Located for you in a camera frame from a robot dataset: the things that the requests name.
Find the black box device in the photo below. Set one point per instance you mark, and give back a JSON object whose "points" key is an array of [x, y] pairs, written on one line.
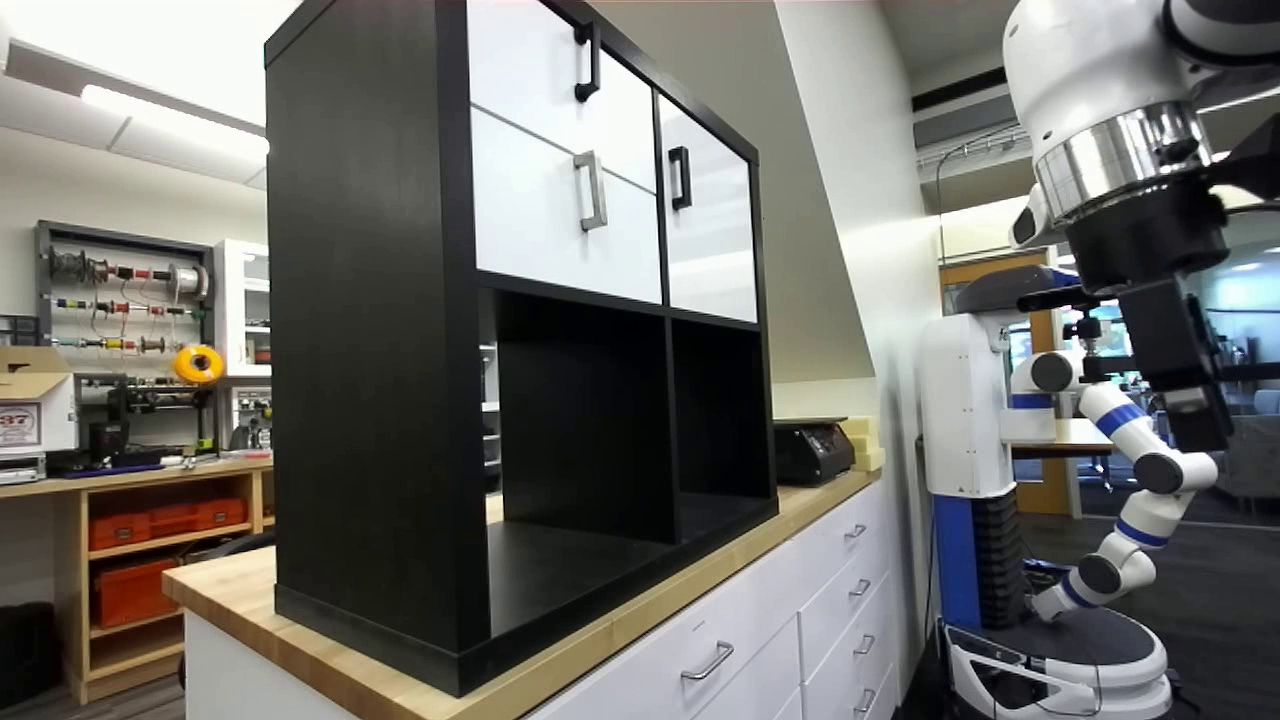
{"points": [[808, 455]]}

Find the grey chair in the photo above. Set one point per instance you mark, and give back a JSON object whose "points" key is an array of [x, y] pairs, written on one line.
{"points": [[1254, 462]]}

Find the yellow roll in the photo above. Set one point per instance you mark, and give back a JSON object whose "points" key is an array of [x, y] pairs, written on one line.
{"points": [[197, 367]]}

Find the white ceiling duct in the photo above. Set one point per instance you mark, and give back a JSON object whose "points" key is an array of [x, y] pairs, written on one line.
{"points": [[161, 134]]}

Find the long orange storage bin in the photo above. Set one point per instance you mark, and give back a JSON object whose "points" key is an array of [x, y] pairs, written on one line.
{"points": [[164, 522]]}

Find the black benchtop machine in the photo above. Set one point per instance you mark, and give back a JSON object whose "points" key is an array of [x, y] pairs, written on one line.
{"points": [[114, 425]]}

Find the white blue mobile robot arm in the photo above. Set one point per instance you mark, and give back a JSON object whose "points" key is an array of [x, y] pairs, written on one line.
{"points": [[1140, 540]]}

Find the wooden workbench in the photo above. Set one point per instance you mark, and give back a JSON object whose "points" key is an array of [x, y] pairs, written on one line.
{"points": [[72, 584]]}

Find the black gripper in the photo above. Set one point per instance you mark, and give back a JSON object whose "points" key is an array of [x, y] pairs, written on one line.
{"points": [[1149, 247]]}

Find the black floor bin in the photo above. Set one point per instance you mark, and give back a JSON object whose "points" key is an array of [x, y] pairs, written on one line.
{"points": [[27, 655]]}

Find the black cube shelf cabinet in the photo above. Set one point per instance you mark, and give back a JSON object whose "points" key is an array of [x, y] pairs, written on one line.
{"points": [[373, 334]]}

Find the white counter cabinet wood top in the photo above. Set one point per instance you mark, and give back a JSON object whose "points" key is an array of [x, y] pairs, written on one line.
{"points": [[746, 601]]}

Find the white glass wall cabinet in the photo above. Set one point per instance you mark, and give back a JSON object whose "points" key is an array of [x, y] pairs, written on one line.
{"points": [[245, 307]]}

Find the white cabinet door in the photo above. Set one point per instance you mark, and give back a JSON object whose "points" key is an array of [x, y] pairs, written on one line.
{"points": [[722, 263]]}

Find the grey tool pegboard rack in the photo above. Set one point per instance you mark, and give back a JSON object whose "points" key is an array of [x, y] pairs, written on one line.
{"points": [[123, 285]]}

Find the tall orange storage bin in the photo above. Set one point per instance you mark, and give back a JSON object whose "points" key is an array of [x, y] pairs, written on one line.
{"points": [[135, 593]]}

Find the white blue mobile robot base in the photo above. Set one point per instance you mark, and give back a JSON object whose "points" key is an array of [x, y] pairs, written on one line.
{"points": [[961, 441]]}

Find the cardboard box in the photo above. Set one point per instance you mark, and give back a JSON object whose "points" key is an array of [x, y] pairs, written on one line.
{"points": [[34, 401]]}

